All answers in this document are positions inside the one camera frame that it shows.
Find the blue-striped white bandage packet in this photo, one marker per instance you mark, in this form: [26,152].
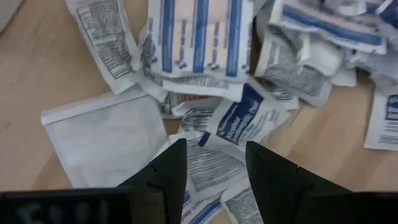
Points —
[199,37]

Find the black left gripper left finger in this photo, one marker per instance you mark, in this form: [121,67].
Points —
[93,208]

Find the white packet with blue print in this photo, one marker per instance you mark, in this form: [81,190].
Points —
[202,208]
[376,68]
[329,25]

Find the white packet with red block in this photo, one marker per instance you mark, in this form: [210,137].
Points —
[186,101]

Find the crumpled white printed packet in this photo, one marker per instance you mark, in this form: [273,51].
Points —
[105,40]

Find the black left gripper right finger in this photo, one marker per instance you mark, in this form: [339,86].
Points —
[311,208]

